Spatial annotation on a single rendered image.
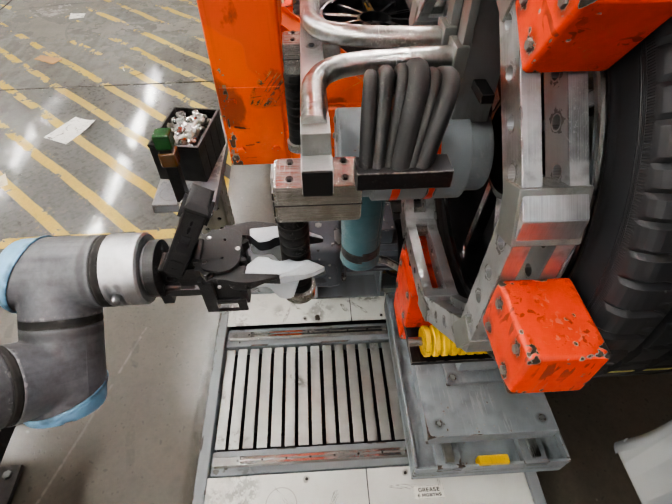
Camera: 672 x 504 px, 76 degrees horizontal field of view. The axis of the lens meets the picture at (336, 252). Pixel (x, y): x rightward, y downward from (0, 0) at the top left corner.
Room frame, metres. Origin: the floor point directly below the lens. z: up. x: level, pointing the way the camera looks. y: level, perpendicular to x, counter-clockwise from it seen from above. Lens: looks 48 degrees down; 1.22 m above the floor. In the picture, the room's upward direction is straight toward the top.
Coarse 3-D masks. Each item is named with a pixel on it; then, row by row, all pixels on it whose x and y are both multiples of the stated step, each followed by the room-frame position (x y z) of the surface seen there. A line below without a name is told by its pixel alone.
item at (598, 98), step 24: (600, 72) 0.38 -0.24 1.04; (600, 96) 0.37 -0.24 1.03; (600, 120) 0.35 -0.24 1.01; (600, 144) 0.34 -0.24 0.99; (600, 168) 0.33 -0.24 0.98; (480, 192) 0.68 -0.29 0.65; (456, 216) 0.63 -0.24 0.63; (480, 216) 0.55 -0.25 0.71; (456, 240) 0.58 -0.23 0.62; (480, 240) 0.58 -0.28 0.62; (480, 264) 0.52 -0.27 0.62
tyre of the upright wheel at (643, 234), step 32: (640, 64) 0.34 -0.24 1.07; (608, 96) 0.36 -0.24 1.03; (640, 96) 0.32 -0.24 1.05; (608, 128) 0.34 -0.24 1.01; (640, 128) 0.30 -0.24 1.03; (608, 160) 0.32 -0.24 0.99; (640, 160) 0.29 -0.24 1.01; (608, 192) 0.30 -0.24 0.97; (640, 192) 0.27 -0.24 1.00; (608, 224) 0.28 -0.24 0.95; (640, 224) 0.25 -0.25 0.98; (448, 256) 0.58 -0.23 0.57; (608, 256) 0.26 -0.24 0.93; (640, 256) 0.24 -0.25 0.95; (576, 288) 0.27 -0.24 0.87; (608, 288) 0.24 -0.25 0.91; (640, 288) 0.23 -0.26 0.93; (608, 320) 0.22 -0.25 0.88; (640, 320) 0.22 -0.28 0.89; (640, 352) 0.22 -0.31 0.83
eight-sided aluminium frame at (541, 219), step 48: (432, 0) 0.72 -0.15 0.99; (528, 96) 0.34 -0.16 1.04; (576, 96) 0.35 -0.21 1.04; (528, 144) 0.32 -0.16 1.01; (576, 144) 0.32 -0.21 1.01; (528, 192) 0.29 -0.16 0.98; (576, 192) 0.29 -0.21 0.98; (432, 240) 0.58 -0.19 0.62; (528, 240) 0.27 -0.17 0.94; (576, 240) 0.27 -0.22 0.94; (432, 288) 0.47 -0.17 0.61; (480, 288) 0.29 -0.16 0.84; (480, 336) 0.27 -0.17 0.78
